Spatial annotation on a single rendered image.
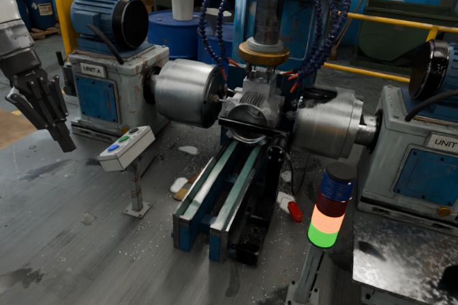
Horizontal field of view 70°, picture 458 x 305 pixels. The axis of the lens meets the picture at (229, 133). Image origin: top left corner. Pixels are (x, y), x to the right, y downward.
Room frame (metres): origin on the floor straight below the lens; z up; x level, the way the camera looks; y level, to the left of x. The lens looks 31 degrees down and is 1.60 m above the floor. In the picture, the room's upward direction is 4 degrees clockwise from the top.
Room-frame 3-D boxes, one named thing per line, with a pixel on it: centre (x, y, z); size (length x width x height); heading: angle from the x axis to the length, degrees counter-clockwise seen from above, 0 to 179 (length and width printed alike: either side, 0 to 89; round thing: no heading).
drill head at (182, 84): (1.20, 0.20, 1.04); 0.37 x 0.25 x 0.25; 73
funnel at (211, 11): (2.72, 0.17, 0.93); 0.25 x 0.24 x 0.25; 159
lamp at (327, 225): (0.51, -0.22, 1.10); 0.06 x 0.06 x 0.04
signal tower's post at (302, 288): (0.51, -0.22, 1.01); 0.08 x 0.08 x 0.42; 73
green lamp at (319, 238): (0.51, -0.22, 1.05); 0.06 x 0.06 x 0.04
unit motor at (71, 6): (1.27, 0.53, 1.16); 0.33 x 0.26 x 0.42; 73
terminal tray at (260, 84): (1.15, -0.10, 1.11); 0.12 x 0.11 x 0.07; 163
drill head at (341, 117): (1.03, -0.36, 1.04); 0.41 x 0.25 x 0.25; 73
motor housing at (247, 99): (1.12, -0.09, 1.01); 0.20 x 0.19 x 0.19; 163
